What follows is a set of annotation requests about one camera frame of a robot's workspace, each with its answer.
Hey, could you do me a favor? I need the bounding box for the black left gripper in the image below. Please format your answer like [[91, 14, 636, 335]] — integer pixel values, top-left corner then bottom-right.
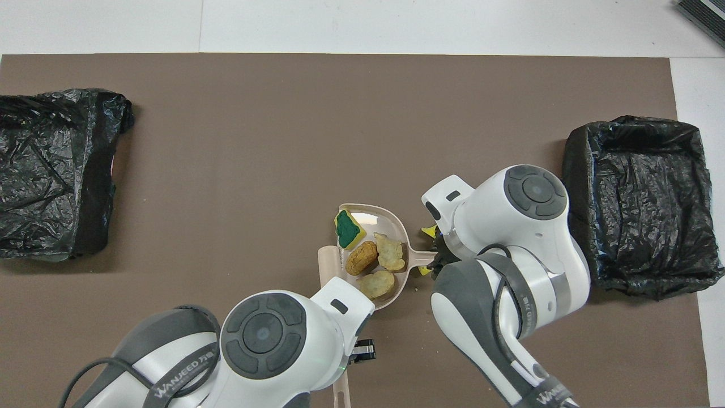
[[348, 338, 376, 364]]

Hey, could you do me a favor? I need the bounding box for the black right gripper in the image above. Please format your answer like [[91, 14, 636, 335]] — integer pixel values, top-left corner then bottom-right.
[[430, 232, 459, 279]]

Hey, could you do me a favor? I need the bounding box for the pale cream foam chunk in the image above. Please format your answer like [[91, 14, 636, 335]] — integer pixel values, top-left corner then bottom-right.
[[374, 232, 408, 273]]

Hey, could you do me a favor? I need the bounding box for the beige plastic dustpan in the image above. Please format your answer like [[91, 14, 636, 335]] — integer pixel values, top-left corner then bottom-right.
[[334, 203, 440, 311]]

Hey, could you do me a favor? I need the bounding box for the orange striped bread piece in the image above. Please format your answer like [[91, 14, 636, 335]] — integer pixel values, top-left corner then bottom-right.
[[357, 270, 397, 301]]

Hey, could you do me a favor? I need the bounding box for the brown bread roll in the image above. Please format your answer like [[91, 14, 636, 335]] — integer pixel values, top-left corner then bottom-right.
[[345, 241, 379, 277]]

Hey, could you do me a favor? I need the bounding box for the beige hand brush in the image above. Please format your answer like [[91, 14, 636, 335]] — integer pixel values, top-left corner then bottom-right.
[[317, 245, 352, 408]]

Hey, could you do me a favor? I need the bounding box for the green and yellow sponge piece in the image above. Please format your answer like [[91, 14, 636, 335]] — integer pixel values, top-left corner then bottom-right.
[[334, 209, 367, 250]]

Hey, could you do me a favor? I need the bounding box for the black bag lined bin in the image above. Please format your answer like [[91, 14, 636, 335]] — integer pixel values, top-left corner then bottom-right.
[[562, 115, 725, 301], [0, 88, 135, 262]]

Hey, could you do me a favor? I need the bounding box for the brown table mat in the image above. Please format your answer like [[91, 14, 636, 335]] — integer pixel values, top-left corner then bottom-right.
[[0, 53, 711, 408]]

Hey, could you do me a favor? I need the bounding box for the dark ribbed device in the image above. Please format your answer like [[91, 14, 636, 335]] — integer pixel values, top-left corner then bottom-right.
[[675, 0, 725, 49]]

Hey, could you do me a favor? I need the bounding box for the left arm gripper cable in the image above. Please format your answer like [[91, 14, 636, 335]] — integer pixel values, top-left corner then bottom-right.
[[59, 306, 223, 408]]

